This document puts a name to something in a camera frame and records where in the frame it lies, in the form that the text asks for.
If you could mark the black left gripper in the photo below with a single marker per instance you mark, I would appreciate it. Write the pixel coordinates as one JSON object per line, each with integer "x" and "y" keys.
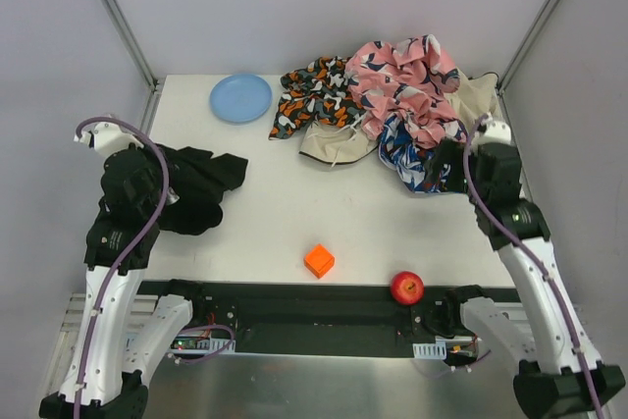
{"x": 148, "y": 188}

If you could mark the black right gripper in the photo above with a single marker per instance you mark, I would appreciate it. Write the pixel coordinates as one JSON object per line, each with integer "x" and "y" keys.
{"x": 443, "y": 164}

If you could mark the black cloth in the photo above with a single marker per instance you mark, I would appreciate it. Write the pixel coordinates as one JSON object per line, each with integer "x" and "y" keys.
{"x": 199, "y": 178}

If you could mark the pink shark print cloth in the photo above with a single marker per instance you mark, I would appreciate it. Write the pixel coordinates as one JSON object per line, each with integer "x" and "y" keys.
{"x": 409, "y": 80}

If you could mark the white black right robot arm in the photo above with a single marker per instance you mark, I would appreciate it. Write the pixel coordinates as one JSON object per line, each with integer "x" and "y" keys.
{"x": 556, "y": 371}

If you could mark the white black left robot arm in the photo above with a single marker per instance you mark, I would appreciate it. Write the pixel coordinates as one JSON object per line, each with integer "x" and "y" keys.
{"x": 108, "y": 376}

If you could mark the blue white red cloth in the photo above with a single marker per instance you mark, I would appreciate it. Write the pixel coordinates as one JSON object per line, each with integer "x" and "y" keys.
{"x": 399, "y": 153}

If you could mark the beige zippered cloth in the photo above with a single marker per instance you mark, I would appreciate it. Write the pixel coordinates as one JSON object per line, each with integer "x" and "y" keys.
{"x": 334, "y": 146}

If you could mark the orange camouflage cloth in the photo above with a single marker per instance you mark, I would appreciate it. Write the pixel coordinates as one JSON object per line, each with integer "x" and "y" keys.
{"x": 316, "y": 93}

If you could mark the blue plate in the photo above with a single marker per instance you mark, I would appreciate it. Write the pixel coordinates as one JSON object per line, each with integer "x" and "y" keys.
{"x": 240, "y": 99}

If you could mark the red apple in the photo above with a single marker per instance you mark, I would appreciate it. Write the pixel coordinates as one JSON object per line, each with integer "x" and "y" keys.
{"x": 407, "y": 288}

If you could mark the orange cube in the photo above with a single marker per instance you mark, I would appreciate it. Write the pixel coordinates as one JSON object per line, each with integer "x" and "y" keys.
{"x": 319, "y": 261}

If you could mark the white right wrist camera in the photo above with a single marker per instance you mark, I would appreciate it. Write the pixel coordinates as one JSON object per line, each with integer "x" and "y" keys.
{"x": 492, "y": 130}

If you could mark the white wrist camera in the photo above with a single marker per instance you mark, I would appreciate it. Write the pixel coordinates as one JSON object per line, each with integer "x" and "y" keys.
{"x": 492, "y": 130}
{"x": 107, "y": 139}

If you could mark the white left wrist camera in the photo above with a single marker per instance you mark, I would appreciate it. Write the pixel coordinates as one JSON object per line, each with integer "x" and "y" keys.
{"x": 107, "y": 139}

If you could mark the left aluminium frame post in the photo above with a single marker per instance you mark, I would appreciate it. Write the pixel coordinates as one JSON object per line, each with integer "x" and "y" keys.
{"x": 124, "y": 30}

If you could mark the aluminium frame post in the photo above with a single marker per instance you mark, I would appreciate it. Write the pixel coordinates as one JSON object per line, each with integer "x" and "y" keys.
{"x": 530, "y": 38}
{"x": 124, "y": 30}

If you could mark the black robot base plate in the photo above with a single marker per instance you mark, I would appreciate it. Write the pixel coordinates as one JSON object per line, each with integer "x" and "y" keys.
{"x": 356, "y": 321}

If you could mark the right aluminium frame post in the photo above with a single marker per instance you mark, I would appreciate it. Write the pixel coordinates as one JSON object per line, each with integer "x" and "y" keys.
{"x": 530, "y": 38}

